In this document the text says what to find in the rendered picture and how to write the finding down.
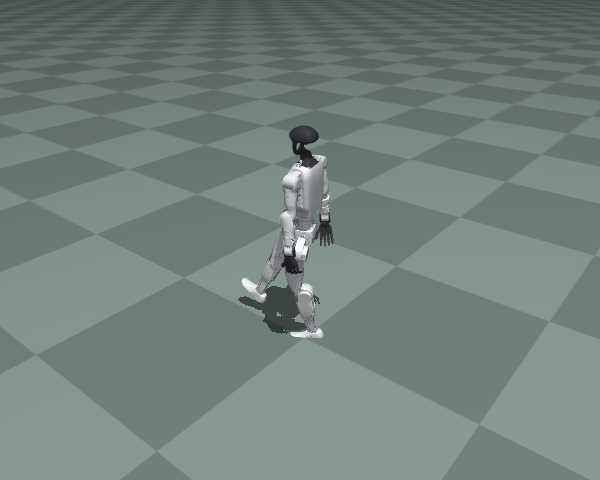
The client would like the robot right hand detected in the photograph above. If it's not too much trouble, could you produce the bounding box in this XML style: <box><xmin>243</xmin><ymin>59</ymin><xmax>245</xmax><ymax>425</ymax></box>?
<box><xmin>315</xmin><ymin>214</ymin><xmax>334</xmax><ymax>247</ymax></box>

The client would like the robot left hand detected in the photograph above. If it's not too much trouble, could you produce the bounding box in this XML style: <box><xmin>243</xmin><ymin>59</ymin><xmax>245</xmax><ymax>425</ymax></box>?
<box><xmin>282</xmin><ymin>248</ymin><xmax>302</xmax><ymax>274</ymax></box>

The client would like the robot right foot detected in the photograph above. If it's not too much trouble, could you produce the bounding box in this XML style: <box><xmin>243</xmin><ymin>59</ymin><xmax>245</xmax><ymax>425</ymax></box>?
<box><xmin>241</xmin><ymin>278</ymin><xmax>267</xmax><ymax>303</ymax></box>

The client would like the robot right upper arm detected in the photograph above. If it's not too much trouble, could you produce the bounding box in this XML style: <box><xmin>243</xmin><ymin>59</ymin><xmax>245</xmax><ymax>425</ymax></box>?
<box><xmin>312</xmin><ymin>155</ymin><xmax>329</xmax><ymax>196</ymax></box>

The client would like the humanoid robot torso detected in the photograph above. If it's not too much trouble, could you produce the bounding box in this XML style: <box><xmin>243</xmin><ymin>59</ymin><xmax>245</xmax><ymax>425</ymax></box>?
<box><xmin>288</xmin><ymin>153</ymin><xmax>324</xmax><ymax>247</ymax></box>

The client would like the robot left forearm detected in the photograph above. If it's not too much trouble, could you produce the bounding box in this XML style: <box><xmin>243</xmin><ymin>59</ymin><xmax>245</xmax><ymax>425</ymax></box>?
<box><xmin>280</xmin><ymin>213</ymin><xmax>296</xmax><ymax>256</ymax></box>

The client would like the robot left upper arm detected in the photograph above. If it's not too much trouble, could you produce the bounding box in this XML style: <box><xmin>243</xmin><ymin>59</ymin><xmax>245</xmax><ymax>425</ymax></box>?
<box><xmin>280</xmin><ymin>171</ymin><xmax>301</xmax><ymax>222</ymax></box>

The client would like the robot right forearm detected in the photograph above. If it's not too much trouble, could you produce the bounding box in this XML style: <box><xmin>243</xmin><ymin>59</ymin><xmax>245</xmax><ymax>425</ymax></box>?
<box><xmin>319</xmin><ymin>191</ymin><xmax>330</xmax><ymax>221</ymax></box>

